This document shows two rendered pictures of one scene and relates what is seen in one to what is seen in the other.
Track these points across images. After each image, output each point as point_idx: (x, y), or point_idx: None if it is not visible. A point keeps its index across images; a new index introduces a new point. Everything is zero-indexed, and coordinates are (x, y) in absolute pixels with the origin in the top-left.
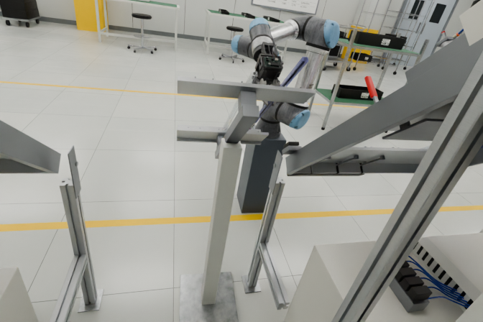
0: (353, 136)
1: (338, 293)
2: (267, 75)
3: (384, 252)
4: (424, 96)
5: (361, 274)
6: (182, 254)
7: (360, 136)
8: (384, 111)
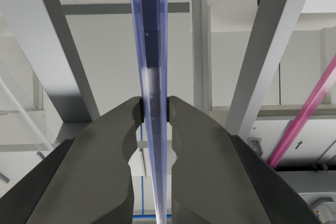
0: (231, 112)
1: None
2: None
3: (193, 70)
4: None
5: (193, 40)
6: None
7: (228, 117)
8: None
